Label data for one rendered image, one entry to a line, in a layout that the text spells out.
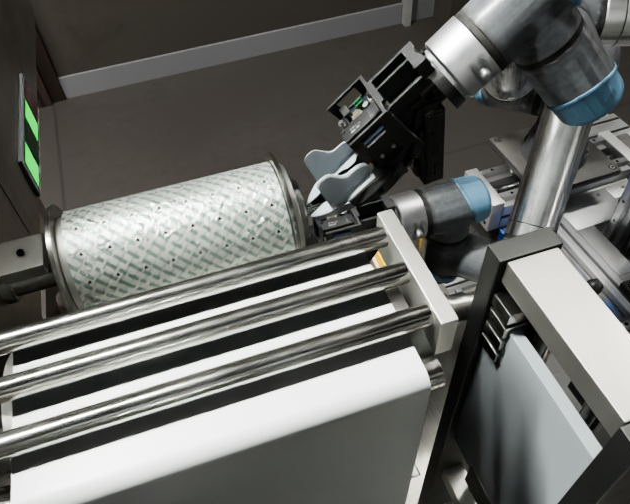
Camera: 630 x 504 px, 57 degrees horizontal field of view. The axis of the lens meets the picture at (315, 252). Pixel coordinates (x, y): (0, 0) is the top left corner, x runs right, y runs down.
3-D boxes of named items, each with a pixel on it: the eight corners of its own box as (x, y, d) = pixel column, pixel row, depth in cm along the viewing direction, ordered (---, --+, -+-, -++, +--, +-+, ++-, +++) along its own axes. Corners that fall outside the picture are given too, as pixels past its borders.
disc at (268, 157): (306, 294, 71) (298, 208, 60) (302, 295, 71) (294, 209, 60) (273, 214, 81) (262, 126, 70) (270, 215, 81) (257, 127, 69)
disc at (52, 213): (99, 354, 67) (50, 273, 56) (95, 356, 67) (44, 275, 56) (90, 262, 76) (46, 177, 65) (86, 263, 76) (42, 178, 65)
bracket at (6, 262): (49, 274, 62) (41, 262, 61) (-8, 289, 61) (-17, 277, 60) (48, 241, 65) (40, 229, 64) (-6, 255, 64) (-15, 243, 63)
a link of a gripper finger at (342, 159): (275, 173, 68) (333, 121, 65) (307, 194, 72) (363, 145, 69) (281, 191, 66) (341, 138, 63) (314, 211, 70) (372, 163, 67)
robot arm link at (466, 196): (489, 233, 92) (500, 194, 85) (425, 252, 90) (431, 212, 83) (465, 201, 97) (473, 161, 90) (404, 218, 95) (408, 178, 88)
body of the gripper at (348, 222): (305, 200, 84) (382, 180, 86) (308, 240, 91) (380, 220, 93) (322, 236, 79) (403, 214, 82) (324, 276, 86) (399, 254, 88)
